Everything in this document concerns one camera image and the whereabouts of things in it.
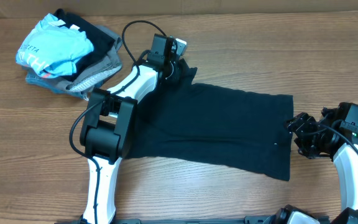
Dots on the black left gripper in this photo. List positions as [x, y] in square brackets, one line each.
[176, 74]

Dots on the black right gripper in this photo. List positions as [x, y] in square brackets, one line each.
[301, 123]

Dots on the dark teal t-shirt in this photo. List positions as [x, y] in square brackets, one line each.
[215, 125]

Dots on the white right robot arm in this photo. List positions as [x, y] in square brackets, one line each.
[345, 160]

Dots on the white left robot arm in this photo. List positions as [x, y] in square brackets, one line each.
[108, 122]

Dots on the grey folded garment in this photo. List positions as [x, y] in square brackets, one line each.
[96, 74]

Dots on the black folded garment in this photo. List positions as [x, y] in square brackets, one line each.
[102, 42]

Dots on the light blue printed shirt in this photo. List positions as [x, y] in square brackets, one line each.
[52, 50]

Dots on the blue denim garment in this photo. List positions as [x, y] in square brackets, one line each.
[42, 83]

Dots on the brown cardboard back panel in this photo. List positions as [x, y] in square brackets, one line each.
[37, 8]

